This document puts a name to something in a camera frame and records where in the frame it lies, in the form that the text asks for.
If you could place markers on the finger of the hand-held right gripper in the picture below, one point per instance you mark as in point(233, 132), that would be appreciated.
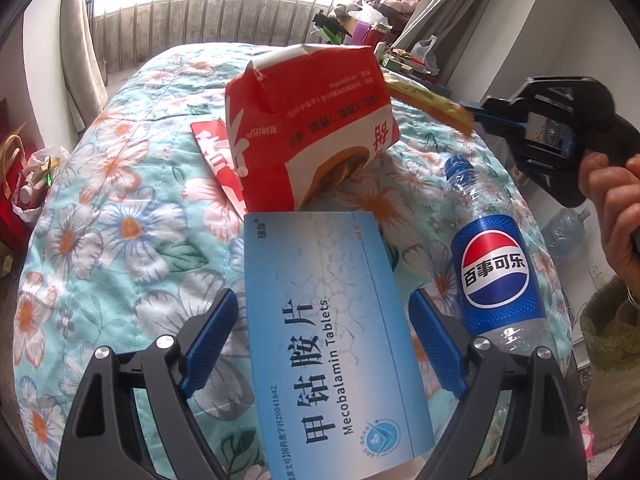
point(500, 102)
point(502, 125)

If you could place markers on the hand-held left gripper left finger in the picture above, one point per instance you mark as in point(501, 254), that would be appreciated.
point(210, 340)

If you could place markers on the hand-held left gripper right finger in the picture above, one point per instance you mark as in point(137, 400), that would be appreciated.
point(440, 345)

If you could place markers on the yellow snack wrapper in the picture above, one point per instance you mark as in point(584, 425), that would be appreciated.
point(430, 101)

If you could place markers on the light blue medicine box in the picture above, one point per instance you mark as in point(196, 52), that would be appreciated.
point(330, 340)

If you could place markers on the person's right forearm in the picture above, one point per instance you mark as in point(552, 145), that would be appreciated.
point(610, 360)

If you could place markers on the person's right hand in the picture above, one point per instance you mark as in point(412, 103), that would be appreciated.
point(617, 210)

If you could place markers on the white plastic bag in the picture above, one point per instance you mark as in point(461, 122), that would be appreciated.
point(425, 52)
point(45, 160)

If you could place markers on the plastic bottle with blue label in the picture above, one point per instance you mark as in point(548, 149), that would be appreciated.
point(490, 260)

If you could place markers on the large clear water jug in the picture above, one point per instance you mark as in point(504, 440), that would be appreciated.
point(565, 232)

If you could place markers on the grey curtain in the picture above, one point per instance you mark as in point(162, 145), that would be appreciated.
point(450, 5)

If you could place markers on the pile of clothes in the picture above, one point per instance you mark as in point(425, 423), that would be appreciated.
point(385, 2)

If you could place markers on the floral turquoise blanket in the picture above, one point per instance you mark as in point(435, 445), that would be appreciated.
point(125, 210)

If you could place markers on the red flat packet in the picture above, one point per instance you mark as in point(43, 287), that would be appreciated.
point(215, 160)

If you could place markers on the red and white carton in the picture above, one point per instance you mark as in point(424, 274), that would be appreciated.
point(300, 125)

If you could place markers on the red gift bag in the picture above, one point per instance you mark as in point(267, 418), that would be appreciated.
point(10, 210)

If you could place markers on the beige curtain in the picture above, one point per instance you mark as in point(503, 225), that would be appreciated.
point(80, 50)

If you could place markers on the white wall socket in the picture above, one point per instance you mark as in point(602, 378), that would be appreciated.
point(596, 270)

